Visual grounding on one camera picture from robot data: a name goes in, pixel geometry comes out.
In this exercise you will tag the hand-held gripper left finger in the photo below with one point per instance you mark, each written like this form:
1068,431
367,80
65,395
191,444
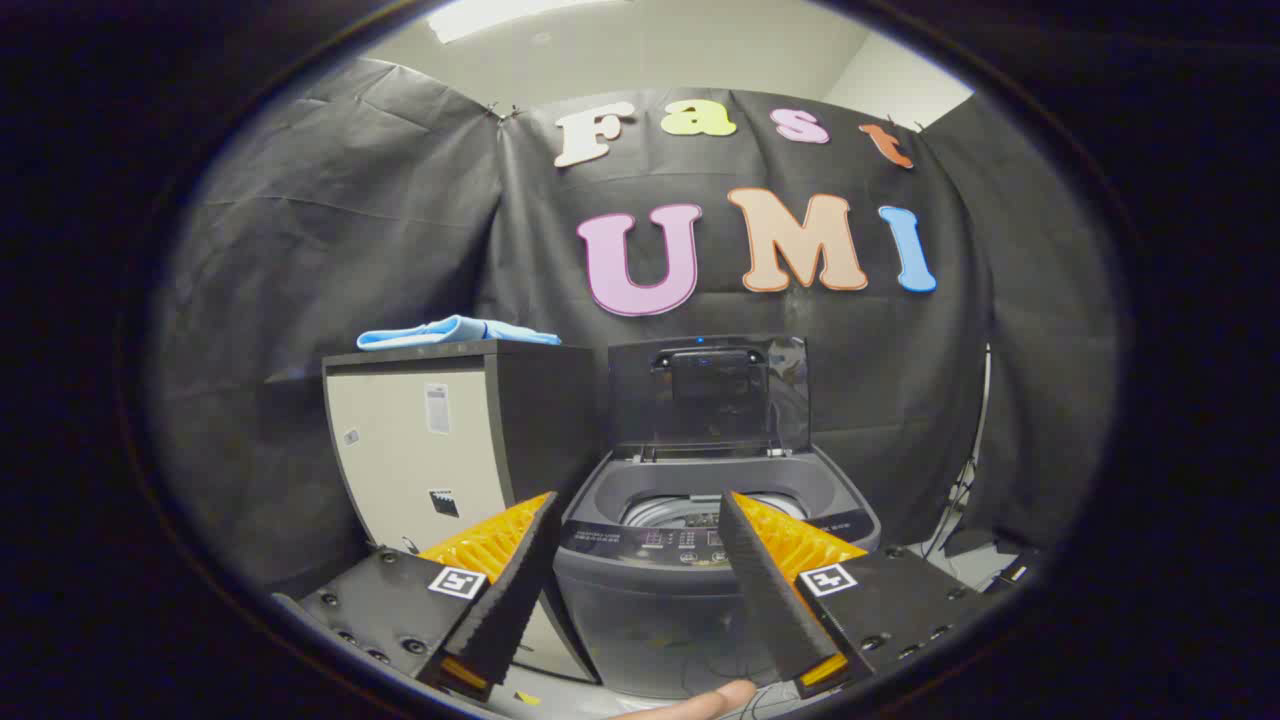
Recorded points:
515,590

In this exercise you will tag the grey washing machine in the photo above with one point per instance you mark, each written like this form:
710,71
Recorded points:
640,620

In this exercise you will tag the light blue shirt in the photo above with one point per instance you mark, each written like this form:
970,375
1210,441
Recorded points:
450,331

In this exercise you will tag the ceiling light panel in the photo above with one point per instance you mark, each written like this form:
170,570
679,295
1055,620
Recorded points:
480,15

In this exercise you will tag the black backdrop cloth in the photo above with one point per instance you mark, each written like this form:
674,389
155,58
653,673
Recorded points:
350,220

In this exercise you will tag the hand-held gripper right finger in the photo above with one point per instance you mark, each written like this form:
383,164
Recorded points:
760,590

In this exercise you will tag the grey and black cabinet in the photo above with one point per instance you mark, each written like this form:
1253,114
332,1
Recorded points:
400,470

